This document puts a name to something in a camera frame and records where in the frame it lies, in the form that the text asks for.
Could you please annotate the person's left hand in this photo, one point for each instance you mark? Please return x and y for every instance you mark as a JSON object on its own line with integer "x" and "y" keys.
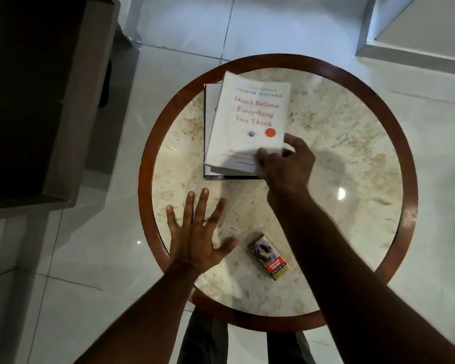
{"x": 191, "y": 246}

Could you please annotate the person's right hand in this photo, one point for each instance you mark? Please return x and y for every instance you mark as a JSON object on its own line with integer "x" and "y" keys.
{"x": 288, "y": 170}

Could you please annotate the person's left thumb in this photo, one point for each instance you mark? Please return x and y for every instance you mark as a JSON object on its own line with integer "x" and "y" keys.
{"x": 226, "y": 246}

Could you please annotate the person's right thumb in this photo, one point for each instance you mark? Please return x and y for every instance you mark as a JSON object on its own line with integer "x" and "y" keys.
{"x": 263, "y": 158}

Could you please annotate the person's left middle finger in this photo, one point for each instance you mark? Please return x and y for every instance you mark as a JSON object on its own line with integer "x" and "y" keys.
{"x": 201, "y": 206}

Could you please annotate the person's left little finger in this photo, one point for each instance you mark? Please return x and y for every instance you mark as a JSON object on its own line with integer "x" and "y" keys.
{"x": 172, "y": 221}

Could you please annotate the white paperback book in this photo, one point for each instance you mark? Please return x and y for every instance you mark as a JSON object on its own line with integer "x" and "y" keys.
{"x": 246, "y": 121}

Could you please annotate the person's right forearm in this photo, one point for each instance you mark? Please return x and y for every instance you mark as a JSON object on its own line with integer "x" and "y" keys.
{"x": 345, "y": 280}

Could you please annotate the person's left forearm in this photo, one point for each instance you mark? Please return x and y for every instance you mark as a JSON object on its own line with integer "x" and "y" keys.
{"x": 144, "y": 318}

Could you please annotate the cigarette pack with picture label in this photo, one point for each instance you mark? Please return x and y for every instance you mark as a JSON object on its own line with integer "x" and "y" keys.
{"x": 269, "y": 257}

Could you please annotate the grey book with dark edge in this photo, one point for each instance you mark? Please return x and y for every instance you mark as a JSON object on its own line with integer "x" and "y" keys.
{"x": 210, "y": 109}

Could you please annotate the round marble table wooden rim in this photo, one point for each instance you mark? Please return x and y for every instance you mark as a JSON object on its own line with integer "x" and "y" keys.
{"x": 349, "y": 166}

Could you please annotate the person's dark shorts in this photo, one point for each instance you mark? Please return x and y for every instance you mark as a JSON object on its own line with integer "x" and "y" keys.
{"x": 204, "y": 343}

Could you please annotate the dark wooden cabinet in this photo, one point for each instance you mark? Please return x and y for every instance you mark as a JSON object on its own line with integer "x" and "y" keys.
{"x": 34, "y": 102}

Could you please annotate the white furniture base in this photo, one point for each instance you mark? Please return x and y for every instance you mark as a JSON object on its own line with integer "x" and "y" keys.
{"x": 421, "y": 30}

